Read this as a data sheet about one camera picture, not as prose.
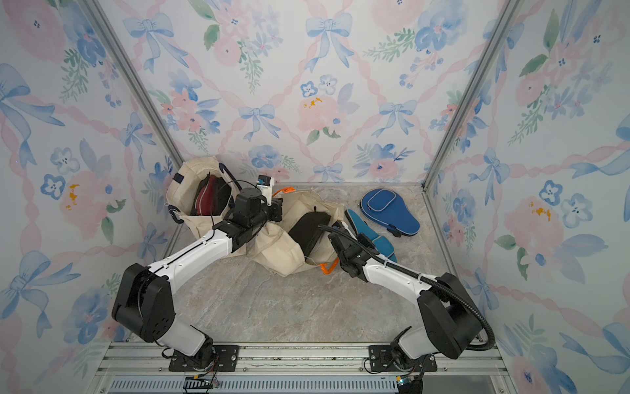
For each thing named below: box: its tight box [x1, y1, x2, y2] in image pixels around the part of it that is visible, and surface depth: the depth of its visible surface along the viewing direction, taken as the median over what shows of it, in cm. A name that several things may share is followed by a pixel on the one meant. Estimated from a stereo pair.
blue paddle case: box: [360, 188, 421, 238], surface depth 109 cm
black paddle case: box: [287, 206, 332, 262], surface depth 100 cm
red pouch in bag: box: [196, 174, 218, 216], surface depth 94 cm
